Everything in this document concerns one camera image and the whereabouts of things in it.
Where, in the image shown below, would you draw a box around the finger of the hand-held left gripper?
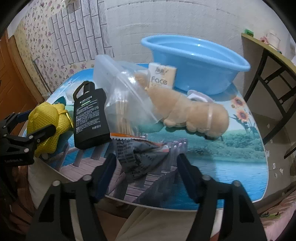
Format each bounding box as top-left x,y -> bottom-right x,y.
0,110 -> 33,131
3,125 -> 57,153

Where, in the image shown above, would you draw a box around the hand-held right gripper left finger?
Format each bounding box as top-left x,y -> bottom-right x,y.
25,153 -> 118,241

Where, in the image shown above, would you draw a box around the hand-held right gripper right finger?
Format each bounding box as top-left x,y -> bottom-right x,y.
177,153 -> 269,241

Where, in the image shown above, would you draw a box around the yellow mesh pouch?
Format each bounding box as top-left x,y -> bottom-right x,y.
26,103 -> 74,154

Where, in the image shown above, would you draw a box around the grey snack packet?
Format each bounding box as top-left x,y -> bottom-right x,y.
110,133 -> 170,180

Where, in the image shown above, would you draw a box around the black tube bottle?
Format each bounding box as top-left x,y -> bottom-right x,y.
73,81 -> 111,150

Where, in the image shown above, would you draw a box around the beige plush toy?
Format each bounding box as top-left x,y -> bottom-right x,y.
134,72 -> 230,139

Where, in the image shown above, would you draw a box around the clear plastic swab box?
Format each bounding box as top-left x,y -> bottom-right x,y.
92,54 -> 166,136

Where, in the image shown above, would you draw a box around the white tissue pack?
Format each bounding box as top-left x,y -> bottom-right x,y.
148,62 -> 178,90

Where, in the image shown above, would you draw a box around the blue plastic basin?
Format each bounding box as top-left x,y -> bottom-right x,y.
141,35 -> 251,95

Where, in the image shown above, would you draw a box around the wooden door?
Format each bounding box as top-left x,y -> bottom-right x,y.
0,30 -> 44,121

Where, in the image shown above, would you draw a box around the person's trousers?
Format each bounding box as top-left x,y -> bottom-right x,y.
28,158 -> 199,241

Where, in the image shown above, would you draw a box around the white plastic holder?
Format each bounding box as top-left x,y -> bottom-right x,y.
187,90 -> 213,102

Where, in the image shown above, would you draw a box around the pink printed blanket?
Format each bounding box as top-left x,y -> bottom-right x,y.
257,192 -> 296,241

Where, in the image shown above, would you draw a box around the metal door handle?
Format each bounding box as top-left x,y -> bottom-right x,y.
33,57 -> 45,79

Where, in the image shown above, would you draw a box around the side table with dark frame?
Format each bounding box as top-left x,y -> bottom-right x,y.
240,32 -> 296,158

